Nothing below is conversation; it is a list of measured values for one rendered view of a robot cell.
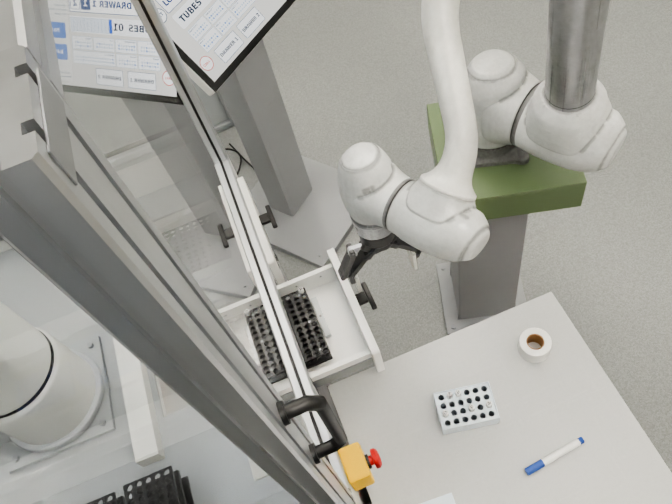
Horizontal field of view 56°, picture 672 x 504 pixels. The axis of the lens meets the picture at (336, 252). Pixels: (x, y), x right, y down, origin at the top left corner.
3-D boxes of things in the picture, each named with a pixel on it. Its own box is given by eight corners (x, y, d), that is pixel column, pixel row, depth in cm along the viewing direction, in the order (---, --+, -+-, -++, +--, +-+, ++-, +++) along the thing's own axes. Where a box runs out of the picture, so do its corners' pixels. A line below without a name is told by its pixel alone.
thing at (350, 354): (335, 274, 156) (330, 262, 151) (374, 364, 142) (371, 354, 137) (182, 337, 154) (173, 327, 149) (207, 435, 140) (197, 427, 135)
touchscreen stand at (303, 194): (379, 188, 273) (339, -22, 187) (324, 270, 256) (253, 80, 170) (285, 152, 293) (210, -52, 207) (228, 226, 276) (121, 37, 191)
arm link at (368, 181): (333, 214, 124) (387, 245, 118) (318, 162, 111) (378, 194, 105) (367, 176, 127) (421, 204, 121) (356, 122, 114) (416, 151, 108)
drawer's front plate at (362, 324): (340, 269, 158) (332, 246, 149) (385, 370, 143) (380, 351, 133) (334, 272, 158) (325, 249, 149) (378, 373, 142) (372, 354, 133)
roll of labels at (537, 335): (531, 369, 143) (533, 362, 140) (511, 345, 147) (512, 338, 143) (556, 352, 144) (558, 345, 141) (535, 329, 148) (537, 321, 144)
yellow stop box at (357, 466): (365, 448, 132) (360, 439, 126) (378, 482, 128) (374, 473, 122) (342, 458, 132) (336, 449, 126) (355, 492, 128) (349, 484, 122)
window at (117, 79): (221, 162, 161) (-21, -321, 81) (338, 490, 114) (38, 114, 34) (218, 163, 161) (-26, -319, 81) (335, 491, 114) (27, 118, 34)
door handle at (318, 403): (346, 432, 82) (317, 380, 66) (353, 451, 81) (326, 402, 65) (311, 447, 82) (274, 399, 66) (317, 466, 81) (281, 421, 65)
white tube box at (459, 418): (488, 386, 143) (488, 380, 139) (499, 423, 138) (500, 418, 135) (433, 398, 143) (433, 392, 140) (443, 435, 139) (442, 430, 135)
